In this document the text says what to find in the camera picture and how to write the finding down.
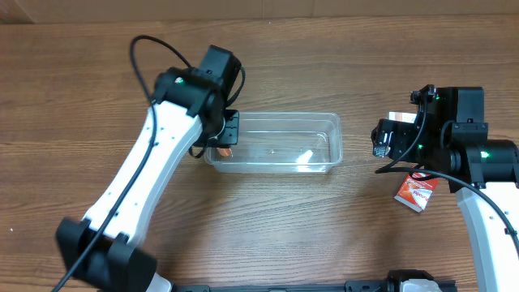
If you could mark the red caplet box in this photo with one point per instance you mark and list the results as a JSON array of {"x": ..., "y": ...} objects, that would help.
[{"x": 415, "y": 192}]

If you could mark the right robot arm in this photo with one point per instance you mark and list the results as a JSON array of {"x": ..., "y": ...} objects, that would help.
[{"x": 449, "y": 139}]

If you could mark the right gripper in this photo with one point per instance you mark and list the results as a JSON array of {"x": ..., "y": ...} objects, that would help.
[{"x": 383, "y": 139}]

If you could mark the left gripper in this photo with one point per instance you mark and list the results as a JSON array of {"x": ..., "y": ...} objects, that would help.
[{"x": 230, "y": 128}]

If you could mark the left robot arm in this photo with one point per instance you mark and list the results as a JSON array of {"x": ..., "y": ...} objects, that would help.
[{"x": 189, "y": 108}]

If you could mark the white Hansaplast plaster box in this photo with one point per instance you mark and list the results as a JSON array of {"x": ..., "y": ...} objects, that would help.
[{"x": 402, "y": 117}]

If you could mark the clear plastic container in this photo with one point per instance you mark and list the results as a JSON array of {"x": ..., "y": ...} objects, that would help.
[{"x": 282, "y": 143}]

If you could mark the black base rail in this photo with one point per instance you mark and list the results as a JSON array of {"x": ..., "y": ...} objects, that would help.
[{"x": 395, "y": 281}]

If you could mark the orange tube white cap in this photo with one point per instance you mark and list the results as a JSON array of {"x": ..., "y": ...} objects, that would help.
[{"x": 225, "y": 152}]

